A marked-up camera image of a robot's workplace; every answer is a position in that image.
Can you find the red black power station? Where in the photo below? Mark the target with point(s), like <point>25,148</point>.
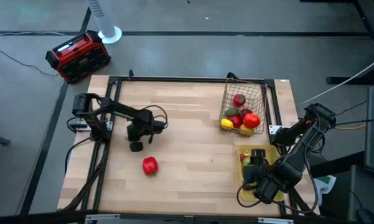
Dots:
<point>77,57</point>

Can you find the small red toy vegetable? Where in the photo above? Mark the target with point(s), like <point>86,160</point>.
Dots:
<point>242,157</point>

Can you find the white metal bracket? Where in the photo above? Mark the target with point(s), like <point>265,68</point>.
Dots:
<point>274,129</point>

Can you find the yellow-green plastic tray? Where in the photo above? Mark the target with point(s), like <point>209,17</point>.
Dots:
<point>275,152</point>

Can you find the large red bell pepper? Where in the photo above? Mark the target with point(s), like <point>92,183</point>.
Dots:
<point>150,165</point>

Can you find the yellow toy lemon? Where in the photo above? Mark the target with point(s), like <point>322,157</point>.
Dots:
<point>226,124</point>

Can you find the dark purple toy eggplant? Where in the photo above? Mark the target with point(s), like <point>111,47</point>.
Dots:
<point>249,187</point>

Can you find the black aluminium table frame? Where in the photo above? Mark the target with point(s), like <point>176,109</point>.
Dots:
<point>189,79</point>

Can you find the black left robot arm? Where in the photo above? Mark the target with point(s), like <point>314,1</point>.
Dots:
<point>121,110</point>

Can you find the dark red toy fruit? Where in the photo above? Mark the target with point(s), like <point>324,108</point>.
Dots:
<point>244,112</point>

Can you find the large orange-red toy tomato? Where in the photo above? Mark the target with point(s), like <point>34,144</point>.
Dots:
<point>251,121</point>

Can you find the silver table edge bracket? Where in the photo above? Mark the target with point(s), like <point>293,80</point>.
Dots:
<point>275,221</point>
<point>102,216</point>

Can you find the green toy pepper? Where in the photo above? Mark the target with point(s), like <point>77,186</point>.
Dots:
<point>245,161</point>

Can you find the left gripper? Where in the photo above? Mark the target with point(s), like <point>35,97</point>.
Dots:
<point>137,130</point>

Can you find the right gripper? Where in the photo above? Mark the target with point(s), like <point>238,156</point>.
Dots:
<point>255,174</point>

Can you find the green white cloth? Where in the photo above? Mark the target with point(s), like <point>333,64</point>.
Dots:
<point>328,180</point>

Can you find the tan toy mushroom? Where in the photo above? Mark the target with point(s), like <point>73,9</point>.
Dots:
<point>246,153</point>

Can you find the bright red toy fruit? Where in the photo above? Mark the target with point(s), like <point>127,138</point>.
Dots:
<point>235,121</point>

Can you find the green toy lime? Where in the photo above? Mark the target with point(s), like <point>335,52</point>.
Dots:
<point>231,112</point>

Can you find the yellow-orange toy fruit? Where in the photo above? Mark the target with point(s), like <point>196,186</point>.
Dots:
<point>245,131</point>

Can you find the black floor stand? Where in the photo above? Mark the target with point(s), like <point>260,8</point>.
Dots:
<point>354,80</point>

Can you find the red apple with green stalk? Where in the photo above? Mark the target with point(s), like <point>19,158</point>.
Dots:
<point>239,100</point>

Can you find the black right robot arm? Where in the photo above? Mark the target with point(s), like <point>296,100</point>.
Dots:
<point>298,155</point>

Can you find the white fan stand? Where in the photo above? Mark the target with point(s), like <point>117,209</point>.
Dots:
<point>102,15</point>

